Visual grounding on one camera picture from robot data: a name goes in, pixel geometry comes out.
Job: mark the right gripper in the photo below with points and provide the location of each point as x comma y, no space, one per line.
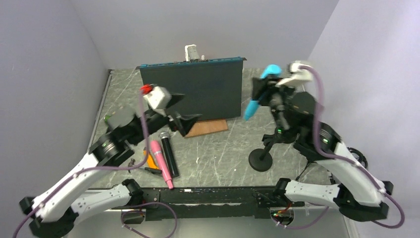
259,85

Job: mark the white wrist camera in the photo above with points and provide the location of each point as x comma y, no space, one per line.
157,98
298,75

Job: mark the black stand with blue mic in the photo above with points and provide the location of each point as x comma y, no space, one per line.
284,132

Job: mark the pink microphone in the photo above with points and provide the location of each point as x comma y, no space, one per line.
158,155

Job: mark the black handheld microphone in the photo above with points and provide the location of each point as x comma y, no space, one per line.
170,158

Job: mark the blue microphone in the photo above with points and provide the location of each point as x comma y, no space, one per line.
260,85

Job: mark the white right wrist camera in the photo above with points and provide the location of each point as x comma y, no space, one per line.
298,75

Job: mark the black tripod shock mount stand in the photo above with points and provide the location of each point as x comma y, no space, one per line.
359,156

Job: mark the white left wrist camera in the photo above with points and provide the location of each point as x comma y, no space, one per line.
157,98

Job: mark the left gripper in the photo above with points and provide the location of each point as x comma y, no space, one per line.
184,123

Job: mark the black front mounting rail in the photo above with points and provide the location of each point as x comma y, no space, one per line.
160,203

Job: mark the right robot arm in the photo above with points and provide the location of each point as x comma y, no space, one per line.
358,195

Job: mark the green plastic fitting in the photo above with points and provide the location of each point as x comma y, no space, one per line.
106,118

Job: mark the white grey device behind board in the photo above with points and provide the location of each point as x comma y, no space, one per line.
191,53

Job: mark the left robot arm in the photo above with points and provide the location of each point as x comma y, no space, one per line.
57,211

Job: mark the wooden base plate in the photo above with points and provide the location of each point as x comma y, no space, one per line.
208,127

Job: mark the dark teal panel board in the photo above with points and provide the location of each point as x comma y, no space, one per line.
212,87

